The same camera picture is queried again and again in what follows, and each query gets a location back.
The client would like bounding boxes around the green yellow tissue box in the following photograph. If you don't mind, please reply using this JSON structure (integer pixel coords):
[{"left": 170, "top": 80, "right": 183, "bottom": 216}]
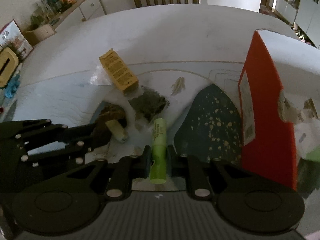
[{"left": 0, "top": 47, "right": 20, "bottom": 88}]

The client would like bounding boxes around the white wooden sideboard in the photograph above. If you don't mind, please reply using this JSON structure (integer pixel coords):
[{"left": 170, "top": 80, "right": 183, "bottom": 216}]
[{"left": 24, "top": 0, "right": 107, "bottom": 47}]

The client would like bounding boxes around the brown mushroom toy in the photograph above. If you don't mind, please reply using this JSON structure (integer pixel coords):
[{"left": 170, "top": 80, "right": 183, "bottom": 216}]
[{"left": 96, "top": 104, "right": 127, "bottom": 137}]

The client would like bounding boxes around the white plastic bag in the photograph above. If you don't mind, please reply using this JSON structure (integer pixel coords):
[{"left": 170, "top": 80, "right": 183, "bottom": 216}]
[{"left": 279, "top": 97, "right": 320, "bottom": 161}]

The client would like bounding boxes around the light blue printed table mat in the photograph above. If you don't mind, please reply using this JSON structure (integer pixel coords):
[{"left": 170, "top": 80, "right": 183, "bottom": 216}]
[{"left": 0, "top": 59, "right": 250, "bottom": 193}]

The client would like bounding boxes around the blue cloth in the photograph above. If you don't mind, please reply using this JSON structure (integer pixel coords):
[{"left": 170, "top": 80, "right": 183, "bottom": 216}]
[{"left": 3, "top": 72, "right": 22, "bottom": 99}]

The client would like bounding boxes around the dark tea leaf packet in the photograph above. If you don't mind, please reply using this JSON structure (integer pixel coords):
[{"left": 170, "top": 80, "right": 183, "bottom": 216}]
[{"left": 127, "top": 87, "right": 171, "bottom": 124}]

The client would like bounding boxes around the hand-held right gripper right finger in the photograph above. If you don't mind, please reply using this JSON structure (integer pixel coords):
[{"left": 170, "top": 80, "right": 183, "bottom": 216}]
[{"left": 166, "top": 144, "right": 253, "bottom": 201}]

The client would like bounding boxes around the clear plastic wrapper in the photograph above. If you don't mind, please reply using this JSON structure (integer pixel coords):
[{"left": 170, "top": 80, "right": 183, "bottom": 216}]
[{"left": 90, "top": 64, "right": 116, "bottom": 86}]

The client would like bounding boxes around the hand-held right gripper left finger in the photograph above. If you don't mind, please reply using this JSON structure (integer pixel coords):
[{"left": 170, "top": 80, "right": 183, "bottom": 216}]
[{"left": 67, "top": 146, "right": 153, "bottom": 201}]

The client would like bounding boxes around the red cardboard box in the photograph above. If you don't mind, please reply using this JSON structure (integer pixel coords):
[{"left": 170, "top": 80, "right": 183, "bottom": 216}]
[{"left": 237, "top": 28, "right": 320, "bottom": 192}]

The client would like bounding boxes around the white hallway cabinet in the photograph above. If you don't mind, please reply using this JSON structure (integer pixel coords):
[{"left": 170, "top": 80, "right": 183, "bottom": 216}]
[{"left": 274, "top": 0, "right": 320, "bottom": 48}]

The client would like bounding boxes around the small cream tube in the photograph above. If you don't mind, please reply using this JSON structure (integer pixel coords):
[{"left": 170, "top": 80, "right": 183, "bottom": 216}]
[{"left": 106, "top": 119, "right": 129, "bottom": 144}]

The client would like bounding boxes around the yellow carton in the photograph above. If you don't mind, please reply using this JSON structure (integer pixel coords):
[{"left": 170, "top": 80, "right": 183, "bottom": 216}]
[{"left": 98, "top": 48, "right": 139, "bottom": 95}]

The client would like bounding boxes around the light green tube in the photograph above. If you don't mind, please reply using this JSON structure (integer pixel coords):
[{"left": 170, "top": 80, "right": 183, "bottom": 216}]
[{"left": 149, "top": 118, "right": 168, "bottom": 184}]

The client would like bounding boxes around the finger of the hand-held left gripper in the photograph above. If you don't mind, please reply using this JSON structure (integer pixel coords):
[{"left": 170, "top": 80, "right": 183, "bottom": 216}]
[
  {"left": 21, "top": 140, "right": 112, "bottom": 167},
  {"left": 15, "top": 119, "right": 112, "bottom": 145}
]

